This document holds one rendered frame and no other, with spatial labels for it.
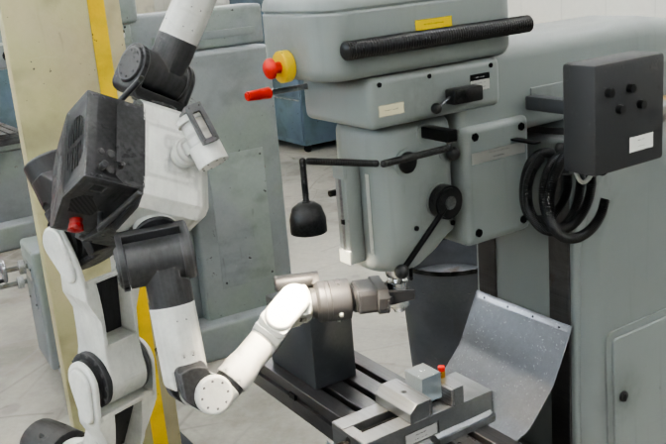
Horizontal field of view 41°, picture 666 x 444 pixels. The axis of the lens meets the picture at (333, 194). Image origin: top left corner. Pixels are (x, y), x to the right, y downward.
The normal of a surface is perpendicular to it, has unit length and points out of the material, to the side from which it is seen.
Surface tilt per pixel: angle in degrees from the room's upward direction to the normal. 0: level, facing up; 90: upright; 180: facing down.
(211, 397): 75
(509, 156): 90
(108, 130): 59
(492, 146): 90
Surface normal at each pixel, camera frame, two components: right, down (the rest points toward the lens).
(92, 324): -0.63, 0.25
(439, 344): -0.40, 0.33
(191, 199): 0.62, -0.41
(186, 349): 0.48, -0.07
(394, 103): 0.55, 0.18
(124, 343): 0.78, 0.19
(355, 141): -0.83, 0.21
